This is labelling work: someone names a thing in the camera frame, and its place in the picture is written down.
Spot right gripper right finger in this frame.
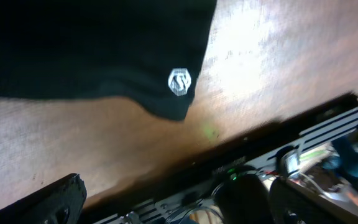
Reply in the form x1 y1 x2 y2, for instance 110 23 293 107
268 178 358 224

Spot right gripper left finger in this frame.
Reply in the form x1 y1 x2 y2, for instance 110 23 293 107
0 173 87 224

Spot black t-shirt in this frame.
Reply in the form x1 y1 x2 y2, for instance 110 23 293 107
0 0 216 121

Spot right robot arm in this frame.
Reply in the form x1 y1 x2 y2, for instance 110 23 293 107
0 165 358 223

